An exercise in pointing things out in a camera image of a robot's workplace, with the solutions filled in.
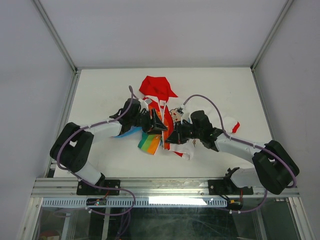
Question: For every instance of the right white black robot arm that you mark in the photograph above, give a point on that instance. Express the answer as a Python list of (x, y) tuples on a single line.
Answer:
[(273, 168)]

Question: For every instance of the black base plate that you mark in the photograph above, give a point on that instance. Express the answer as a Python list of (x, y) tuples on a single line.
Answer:
[(110, 186), (227, 187)]

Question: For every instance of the white slotted cable duct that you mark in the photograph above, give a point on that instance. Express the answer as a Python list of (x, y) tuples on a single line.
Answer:
[(140, 202)]

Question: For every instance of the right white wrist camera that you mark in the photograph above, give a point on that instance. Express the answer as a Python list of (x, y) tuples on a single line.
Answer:
[(183, 114)]

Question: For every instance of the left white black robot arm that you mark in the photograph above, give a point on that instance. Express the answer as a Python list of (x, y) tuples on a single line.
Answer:
[(72, 147)]

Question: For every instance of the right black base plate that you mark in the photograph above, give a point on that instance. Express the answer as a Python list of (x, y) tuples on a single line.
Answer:
[(227, 187)]

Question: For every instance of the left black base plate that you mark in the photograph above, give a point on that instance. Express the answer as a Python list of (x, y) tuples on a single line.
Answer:
[(110, 186)]

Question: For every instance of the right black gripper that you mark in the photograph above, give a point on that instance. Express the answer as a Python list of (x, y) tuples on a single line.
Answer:
[(176, 137)]

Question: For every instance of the aluminium mounting rail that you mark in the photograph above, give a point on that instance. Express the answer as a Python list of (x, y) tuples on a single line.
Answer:
[(141, 187)]

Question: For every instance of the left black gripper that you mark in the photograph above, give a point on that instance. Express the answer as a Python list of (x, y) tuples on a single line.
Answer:
[(158, 126)]

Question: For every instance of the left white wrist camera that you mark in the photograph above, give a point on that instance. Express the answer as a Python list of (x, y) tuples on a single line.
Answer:
[(144, 103)]

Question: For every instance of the white red rainbow kids jacket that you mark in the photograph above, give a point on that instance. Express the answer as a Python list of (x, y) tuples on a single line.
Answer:
[(157, 92)]

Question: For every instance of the small black connector box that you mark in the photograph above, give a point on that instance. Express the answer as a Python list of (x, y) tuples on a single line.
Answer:
[(235, 205)]

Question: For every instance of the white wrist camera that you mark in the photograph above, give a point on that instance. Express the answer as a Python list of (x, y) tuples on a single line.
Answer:
[(183, 114), (144, 103)]

